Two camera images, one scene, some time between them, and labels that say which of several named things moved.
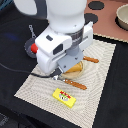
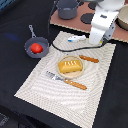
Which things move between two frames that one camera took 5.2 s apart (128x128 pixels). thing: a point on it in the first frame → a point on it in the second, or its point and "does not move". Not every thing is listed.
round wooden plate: (73, 74) does not move
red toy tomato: (34, 48) does not move
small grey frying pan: (28, 42) does not move
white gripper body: (62, 51) → (101, 25)
